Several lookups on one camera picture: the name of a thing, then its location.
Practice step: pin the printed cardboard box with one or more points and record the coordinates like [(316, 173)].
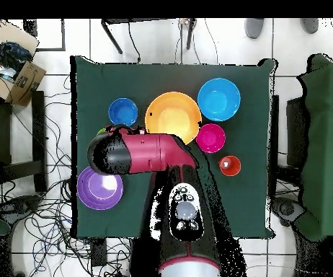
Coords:
[(25, 83)]

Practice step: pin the dark blue bowl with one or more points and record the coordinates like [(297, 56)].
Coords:
[(122, 112)]

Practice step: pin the dark green table cloth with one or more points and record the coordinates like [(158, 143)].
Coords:
[(111, 80)]

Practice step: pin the dark blue bag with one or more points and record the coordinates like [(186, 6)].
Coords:
[(13, 54)]

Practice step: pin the black pedestal leg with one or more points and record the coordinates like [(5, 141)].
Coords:
[(19, 206), (287, 209)]

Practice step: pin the person's right foot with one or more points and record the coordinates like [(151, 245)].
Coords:
[(254, 27)]

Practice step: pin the pink bowl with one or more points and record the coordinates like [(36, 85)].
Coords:
[(210, 138)]

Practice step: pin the plain cardboard box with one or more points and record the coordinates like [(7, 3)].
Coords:
[(13, 34)]

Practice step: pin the purple bowl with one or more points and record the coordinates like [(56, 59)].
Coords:
[(97, 193)]

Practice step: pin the person's foot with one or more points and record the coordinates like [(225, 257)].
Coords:
[(309, 25), (254, 27)]

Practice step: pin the black metal frame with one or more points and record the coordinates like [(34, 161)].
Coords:
[(132, 20)]

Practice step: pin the green cup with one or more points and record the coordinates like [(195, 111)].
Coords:
[(100, 132)]

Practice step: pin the black wooden bench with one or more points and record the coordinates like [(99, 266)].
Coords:
[(38, 129)]

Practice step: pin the large sky blue bowl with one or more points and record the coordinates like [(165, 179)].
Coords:
[(219, 99)]

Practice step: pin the orange cup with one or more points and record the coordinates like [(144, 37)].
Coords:
[(230, 167)]

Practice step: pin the person's left foot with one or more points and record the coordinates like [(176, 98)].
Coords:
[(309, 25)]

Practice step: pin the yellow bowl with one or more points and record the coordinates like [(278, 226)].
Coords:
[(172, 115)]

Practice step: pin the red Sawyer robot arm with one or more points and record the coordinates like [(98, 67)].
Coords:
[(155, 153)]

